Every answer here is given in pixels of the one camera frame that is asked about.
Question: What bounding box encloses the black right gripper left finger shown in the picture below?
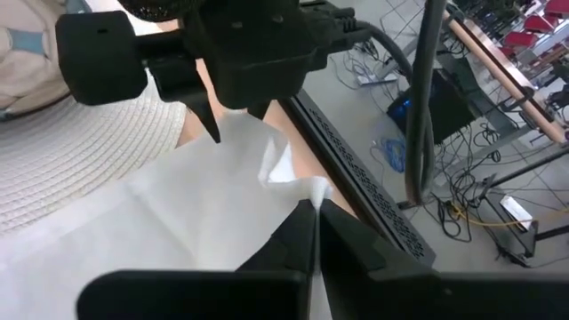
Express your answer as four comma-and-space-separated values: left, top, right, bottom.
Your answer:
77, 199, 317, 320

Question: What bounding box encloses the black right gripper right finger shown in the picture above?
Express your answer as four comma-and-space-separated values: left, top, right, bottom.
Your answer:
320, 199, 569, 320

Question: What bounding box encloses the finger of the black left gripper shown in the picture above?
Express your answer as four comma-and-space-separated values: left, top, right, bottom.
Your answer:
148, 57, 222, 143
246, 100, 272, 120

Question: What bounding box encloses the white cloth napkin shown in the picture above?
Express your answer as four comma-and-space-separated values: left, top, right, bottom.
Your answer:
0, 108, 334, 320

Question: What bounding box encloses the white round plate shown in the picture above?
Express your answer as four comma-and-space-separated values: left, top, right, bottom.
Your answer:
0, 75, 188, 236

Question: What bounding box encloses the blue and beige floral plate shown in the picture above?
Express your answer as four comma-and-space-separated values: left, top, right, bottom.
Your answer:
0, 0, 72, 122

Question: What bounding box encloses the black floor vent grate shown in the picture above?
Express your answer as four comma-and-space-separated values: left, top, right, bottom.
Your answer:
306, 95, 439, 270

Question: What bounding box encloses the white power strip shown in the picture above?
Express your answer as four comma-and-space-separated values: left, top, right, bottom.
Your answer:
357, 70, 399, 86

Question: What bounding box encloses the black stand base with label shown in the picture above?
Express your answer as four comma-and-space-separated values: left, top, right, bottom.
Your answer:
482, 175, 541, 268

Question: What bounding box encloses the dark grey pole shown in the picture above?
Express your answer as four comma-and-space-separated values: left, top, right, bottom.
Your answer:
402, 0, 448, 210

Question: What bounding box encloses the black computer case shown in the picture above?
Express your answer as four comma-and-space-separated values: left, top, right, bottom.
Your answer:
385, 68, 479, 146

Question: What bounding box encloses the long wooden desk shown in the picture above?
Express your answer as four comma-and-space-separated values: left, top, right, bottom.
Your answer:
442, 11, 569, 146

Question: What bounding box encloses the red storage bin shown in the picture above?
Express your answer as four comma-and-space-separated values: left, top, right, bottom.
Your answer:
544, 0, 569, 17
501, 30, 539, 48

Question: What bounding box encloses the black aluminium table frame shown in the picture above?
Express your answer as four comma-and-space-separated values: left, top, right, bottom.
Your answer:
282, 91, 401, 254

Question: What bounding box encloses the blue cable coil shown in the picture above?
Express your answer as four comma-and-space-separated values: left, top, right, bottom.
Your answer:
375, 136, 408, 174

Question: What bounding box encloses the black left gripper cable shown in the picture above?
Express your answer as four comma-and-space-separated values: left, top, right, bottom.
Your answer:
337, 8, 417, 84

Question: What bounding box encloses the yellow floor cable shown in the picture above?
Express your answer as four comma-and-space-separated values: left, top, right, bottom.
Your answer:
448, 202, 569, 228

